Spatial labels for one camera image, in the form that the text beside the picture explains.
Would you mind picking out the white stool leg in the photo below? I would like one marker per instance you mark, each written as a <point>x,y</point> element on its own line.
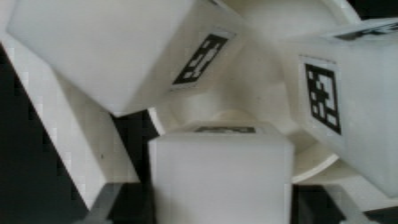
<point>339,65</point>
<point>220,174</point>
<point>138,50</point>

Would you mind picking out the white right fence rail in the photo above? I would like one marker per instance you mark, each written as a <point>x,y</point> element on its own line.
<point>76,123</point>

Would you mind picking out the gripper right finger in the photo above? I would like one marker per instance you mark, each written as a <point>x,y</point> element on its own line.
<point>321,206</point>

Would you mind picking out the white round stool seat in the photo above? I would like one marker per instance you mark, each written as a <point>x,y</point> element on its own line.
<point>248,98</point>

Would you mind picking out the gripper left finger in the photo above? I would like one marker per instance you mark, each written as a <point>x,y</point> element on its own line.
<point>122,205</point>

